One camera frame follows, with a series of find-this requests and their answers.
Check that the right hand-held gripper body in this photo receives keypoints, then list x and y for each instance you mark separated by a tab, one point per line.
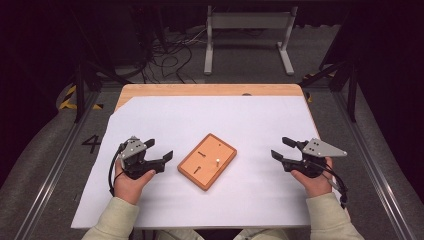
311	160

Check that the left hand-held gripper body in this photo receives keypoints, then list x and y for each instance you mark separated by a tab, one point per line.
133	156

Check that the wooden picture frame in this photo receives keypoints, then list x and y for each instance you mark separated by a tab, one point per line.
208	161

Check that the person's right hand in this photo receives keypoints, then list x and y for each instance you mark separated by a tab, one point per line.
315	185

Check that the person's left hand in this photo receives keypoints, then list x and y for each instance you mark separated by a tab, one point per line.
128	188

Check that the yellow black hazard tape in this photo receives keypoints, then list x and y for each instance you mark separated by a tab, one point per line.
68	100
310	97

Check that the white paper sheet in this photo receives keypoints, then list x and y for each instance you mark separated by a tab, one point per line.
206	110

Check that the person's left leg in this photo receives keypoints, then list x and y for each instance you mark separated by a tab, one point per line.
180	235

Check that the person's leg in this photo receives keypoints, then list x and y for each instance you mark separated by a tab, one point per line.
180	235
263	235

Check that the black metal stand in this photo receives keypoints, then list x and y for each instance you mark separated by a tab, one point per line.
351	90
80	90

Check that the person's right leg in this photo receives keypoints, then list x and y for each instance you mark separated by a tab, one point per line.
263	235

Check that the white metal stand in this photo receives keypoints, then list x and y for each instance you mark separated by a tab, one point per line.
248	20

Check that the aluminium floor rail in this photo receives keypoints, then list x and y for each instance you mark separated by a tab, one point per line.
56	166
373	166

